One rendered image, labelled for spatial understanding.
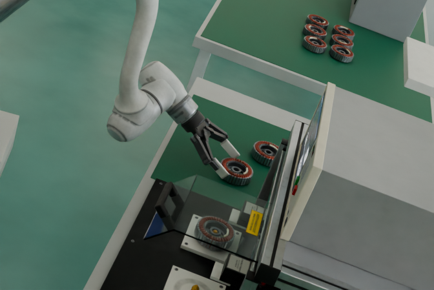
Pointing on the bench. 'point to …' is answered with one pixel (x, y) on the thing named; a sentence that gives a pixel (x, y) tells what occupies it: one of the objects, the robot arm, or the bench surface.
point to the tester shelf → (312, 273)
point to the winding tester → (367, 190)
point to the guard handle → (165, 199)
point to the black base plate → (153, 254)
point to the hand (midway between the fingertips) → (228, 164)
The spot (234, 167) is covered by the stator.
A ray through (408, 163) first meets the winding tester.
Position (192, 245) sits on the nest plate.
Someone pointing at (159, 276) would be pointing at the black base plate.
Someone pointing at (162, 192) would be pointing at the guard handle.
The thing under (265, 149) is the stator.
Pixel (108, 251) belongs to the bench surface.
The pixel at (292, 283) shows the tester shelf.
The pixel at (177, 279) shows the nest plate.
